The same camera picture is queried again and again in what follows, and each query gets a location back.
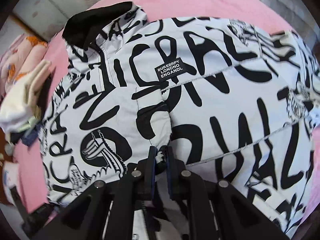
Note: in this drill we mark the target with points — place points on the light green folded garment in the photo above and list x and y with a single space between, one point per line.
26 125

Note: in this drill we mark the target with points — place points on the white folded fleece garment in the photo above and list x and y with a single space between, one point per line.
20 103

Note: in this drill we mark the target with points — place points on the navy folded garment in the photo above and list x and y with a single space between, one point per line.
31 135

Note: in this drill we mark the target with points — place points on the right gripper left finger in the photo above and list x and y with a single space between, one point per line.
105 210

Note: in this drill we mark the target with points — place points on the black folded garment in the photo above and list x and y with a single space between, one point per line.
16 136

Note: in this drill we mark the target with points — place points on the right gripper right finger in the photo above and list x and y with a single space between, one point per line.
216 210

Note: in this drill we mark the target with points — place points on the white pillow blue print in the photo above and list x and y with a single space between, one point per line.
10 177

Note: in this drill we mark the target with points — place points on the pink bed blanket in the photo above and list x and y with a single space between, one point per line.
252 11

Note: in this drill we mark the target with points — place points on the black white graffiti jacket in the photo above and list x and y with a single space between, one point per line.
233 102

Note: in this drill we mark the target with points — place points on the bear print folded quilt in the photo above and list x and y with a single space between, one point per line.
23 55

